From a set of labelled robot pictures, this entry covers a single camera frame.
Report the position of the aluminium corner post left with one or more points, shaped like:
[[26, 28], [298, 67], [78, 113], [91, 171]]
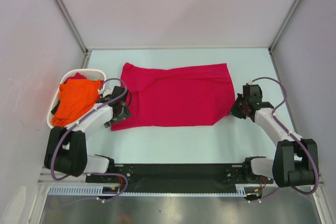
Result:
[[71, 25]]

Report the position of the aluminium frame rail front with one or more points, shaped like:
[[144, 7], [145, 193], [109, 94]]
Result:
[[283, 176]]

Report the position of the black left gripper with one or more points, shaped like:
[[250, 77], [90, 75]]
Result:
[[126, 114]]

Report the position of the crimson red t-shirt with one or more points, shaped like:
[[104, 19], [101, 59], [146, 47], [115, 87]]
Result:
[[187, 96]]

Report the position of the aluminium corner post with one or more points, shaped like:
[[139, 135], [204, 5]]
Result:
[[71, 25], [284, 25]]

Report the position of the orange t-shirt in basket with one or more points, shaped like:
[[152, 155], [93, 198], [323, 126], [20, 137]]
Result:
[[77, 97]]

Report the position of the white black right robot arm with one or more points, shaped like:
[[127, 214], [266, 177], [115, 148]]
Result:
[[290, 146]]

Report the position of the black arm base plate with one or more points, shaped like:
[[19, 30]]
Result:
[[157, 186]]

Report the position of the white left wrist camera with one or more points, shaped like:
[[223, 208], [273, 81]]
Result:
[[105, 93]]

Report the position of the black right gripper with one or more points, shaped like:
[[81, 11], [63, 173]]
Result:
[[234, 110]]

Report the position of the white plastic laundry basket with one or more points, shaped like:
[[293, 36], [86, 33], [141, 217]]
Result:
[[91, 74]]

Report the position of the black garment in basket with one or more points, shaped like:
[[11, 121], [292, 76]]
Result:
[[55, 108]]

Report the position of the white slotted cable duct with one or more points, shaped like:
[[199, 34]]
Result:
[[72, 190]]

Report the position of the dark red shirt in basket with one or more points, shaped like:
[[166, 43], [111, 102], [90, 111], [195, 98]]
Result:
[[77, 76]]

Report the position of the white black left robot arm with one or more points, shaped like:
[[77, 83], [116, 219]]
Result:
[[67, 146]]

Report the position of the aluminium corner post right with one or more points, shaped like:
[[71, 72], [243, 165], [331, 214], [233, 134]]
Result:
[[284, 25]]

